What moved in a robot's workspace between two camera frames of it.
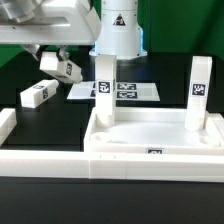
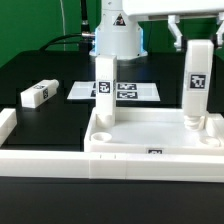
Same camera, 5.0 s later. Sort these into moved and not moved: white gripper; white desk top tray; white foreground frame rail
Moved: white gripper
Not moved: white foreground frame rail; white desk top tray
